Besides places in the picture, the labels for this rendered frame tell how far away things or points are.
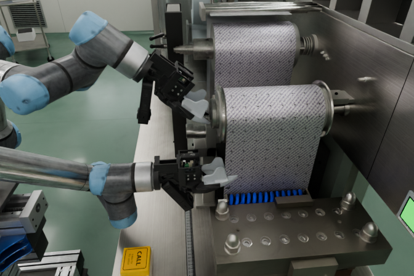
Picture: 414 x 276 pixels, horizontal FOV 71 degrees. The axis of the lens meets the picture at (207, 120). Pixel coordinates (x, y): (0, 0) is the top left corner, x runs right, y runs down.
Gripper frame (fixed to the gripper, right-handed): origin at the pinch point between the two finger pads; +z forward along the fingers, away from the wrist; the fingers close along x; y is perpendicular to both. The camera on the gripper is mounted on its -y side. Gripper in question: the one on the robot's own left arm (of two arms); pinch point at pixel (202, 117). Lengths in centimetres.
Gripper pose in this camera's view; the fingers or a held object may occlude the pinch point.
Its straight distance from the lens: 74.2
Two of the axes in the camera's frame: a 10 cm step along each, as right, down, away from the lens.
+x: -0.9, -5.2, 8.5
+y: 6.4, -6.8, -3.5
